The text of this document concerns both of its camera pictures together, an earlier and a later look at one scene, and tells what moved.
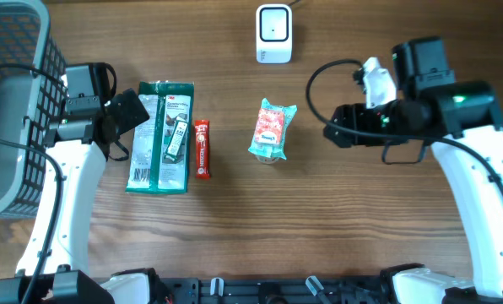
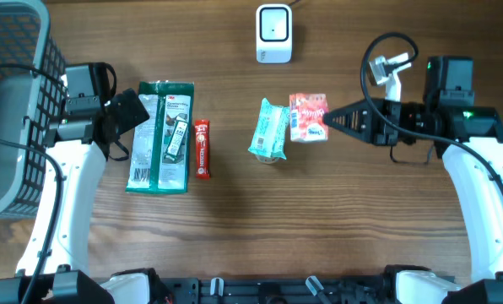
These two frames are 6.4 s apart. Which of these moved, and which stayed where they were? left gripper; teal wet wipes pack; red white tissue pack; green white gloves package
Moved: red white tissue pack
Stayed: teal wet wipes pack; left gripper; green white gloves package
